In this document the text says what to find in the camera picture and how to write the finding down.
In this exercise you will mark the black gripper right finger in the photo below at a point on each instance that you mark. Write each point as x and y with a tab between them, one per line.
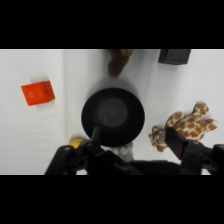
176	144

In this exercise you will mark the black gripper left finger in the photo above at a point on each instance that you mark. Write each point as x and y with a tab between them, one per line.
96	137

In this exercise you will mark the red cube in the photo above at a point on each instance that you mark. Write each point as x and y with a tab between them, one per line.
37	93

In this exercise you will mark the black bowl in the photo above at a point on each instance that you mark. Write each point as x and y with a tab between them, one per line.
112	116

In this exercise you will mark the black cube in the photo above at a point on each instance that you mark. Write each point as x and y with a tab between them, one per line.
174	56

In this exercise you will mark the yellow ball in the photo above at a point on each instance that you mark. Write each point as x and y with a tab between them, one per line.
76	143

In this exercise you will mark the brown pretzel pastry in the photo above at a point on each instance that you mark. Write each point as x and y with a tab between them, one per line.
190	126

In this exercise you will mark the grey plush toy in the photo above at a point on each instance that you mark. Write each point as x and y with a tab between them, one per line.
124	151

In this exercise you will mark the brown plush toy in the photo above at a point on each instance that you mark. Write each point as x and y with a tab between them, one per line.
117	63

